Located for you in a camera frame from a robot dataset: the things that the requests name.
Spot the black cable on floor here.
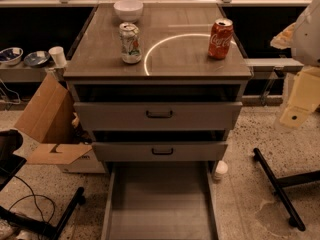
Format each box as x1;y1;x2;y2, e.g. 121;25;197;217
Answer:
7;175;56;225

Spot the black chair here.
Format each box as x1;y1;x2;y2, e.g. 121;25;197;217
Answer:
0;129;26;191

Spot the black stand leg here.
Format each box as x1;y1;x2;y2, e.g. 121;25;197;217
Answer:
0;186;86;240
253;148;320;231

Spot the red coke can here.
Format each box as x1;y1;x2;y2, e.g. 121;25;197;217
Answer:
208;18;233;59

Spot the white ceramic bowl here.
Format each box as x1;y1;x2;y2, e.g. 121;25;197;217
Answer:
114;0;144;23

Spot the white paper cup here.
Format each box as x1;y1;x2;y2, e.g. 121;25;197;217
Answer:
49;46;67;68

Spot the bottom grey drawer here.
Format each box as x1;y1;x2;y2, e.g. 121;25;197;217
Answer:
101;162;219;240

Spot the white cup on floor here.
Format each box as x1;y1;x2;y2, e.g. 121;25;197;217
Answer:
213;161;228;181

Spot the black stand leg left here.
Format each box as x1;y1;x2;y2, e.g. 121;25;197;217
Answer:
0;186;86;240

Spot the brown cardboard box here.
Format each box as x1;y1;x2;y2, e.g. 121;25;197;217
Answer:
15;74;105;173

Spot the black stand leg right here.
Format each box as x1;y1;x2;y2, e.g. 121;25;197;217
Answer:
253;148;320;231

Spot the grey drawer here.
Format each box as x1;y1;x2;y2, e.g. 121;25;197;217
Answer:
92;141;227;162
101;162;219;240
74;102;242;131

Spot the top grey drawer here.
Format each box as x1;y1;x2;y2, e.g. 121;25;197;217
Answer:
74;102;242;131

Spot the white green soda can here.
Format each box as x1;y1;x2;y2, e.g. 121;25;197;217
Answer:
119;22;142;64

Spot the middle grey drawer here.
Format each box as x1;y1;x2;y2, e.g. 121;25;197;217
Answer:
92;141;227;162

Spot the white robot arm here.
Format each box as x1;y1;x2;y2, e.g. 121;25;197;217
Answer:
270;0;320;129

